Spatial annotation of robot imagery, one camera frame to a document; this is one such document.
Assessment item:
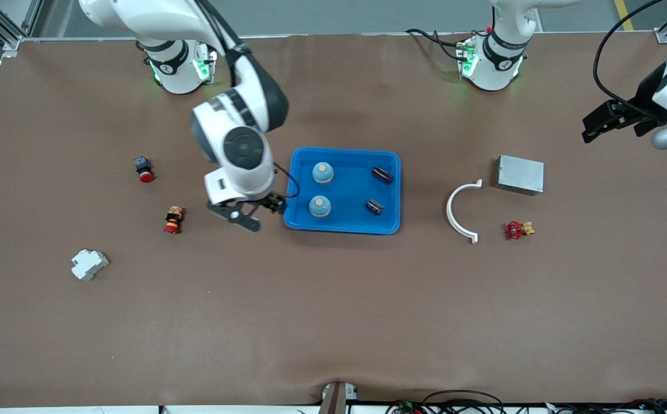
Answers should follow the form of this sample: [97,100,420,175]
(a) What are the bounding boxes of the blue plastic tray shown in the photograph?
[283,147,402,235]

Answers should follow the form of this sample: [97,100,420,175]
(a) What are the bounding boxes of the black red emergency push button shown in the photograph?
[134,156,155,183]

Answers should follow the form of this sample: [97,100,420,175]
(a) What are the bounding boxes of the grey metal power supply box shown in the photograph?
[496,155,545,197]

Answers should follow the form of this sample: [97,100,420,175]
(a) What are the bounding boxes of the brown table mat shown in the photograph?
[0,32,667,409]

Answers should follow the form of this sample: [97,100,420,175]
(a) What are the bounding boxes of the white circuit breaker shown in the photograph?
[71,248,109,281]

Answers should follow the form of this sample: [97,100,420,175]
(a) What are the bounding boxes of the white curved pipe clamp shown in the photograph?
[446,179,483,245]

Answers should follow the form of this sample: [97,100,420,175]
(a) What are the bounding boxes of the grey metal table clamp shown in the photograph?
[321,382,359,414]

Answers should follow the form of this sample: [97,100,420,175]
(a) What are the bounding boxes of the red yellow button switch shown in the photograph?
[164,206,185,235]

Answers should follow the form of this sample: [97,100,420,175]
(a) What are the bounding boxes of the red handle brass valve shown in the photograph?
[505,221,536,240]

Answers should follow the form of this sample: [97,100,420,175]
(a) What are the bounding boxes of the black base cable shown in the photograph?
[405,28,466,61]

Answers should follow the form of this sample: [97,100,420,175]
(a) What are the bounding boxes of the black looped cable bundle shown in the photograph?
[387,390,507,414]

